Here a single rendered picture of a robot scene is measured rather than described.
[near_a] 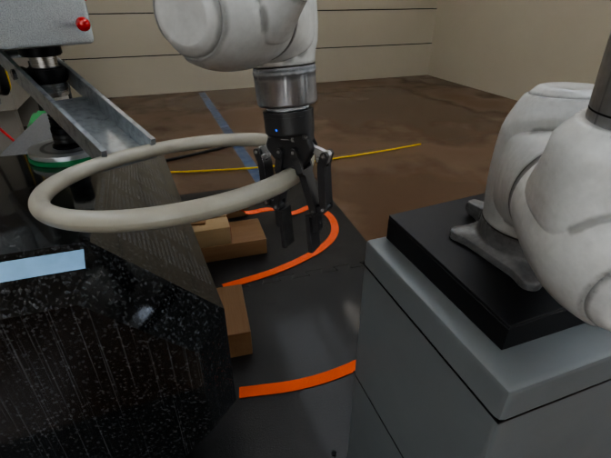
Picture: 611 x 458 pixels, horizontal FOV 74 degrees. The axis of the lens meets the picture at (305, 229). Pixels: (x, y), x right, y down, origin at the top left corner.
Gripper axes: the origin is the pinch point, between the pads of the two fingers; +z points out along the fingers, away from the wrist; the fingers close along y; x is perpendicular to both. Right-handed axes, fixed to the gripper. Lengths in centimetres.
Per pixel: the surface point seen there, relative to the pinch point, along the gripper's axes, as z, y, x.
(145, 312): 19.1, 32.3, 10.8
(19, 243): 2, 51, 20
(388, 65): 26, 197, -635
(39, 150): -6, 90, -10
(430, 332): 15.8, -22.2, -1.7
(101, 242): 4.5, 40.6, 10.3
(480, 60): 22, 55, -614
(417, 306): 13.4, -19.4, -4.4
